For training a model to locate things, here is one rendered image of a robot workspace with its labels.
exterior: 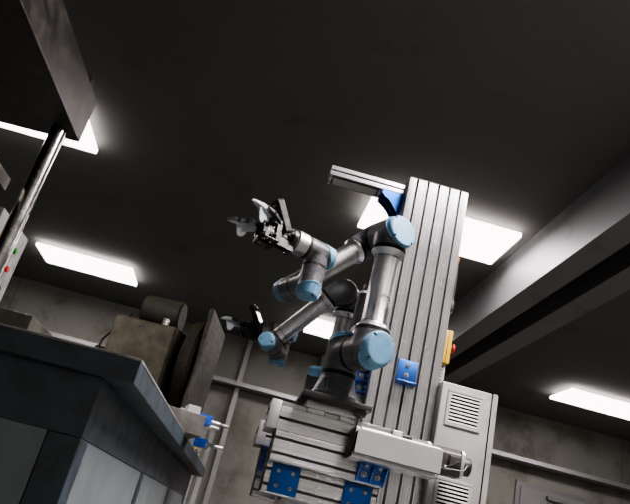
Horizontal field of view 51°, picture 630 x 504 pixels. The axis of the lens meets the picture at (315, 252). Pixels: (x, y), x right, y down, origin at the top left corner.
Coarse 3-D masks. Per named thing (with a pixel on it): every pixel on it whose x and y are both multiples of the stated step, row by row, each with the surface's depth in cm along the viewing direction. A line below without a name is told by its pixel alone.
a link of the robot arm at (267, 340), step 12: (324, 288) 282; (336, 288) 280; (348, 288) 282; (324, 300) 279; (336, 300) 279; (348, 300) 282; (300, 312) 280; (312, 312) 279; (324, 312) 282; (288, 324) 279; (300, 324) 279; (264, 336) 277; (276, 336) 278; (288, 336) 279; (264, 348) 276; (276, 348) 280
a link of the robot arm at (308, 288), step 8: (304, 264) 204; (312, 264) 202; (320, 264) 203; (304, 272) 202; (312, 272) 201; (320, 272) 202; (296, 280) 204; (304, 280) 200; (312, 280) 200; (320, 280) 202; (288, 288) 207; (296, 288) 202; (304, 288) 199; (312, 288) 199; (320, 288) 202; (296, 296) 202; (304, 296) 201; (312, 296) 200
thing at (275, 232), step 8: (264, 224) 197; (272, 224) 198; (280, 224) 199; (256, 232) 199; (264, 232) 195; (272, 232) 195; (280, 232) 197; (296, 232) 201; (256, 240) 197; (264, 240) 198; (272, 240) 198; (280, 240) 198; (288, 240) 201; (296, 240) 200; (264, 248) 200; (280, 248) 199; (288, 248) 199
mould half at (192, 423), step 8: (176, 408) 175; (176, 416) 174; (184, 416) 175; (192, 416) 176; (200, 416) 177; (184, 424) 174; (192, 424) 175; (200, 424) 176; (192, 432) 175; (200, 432) 175
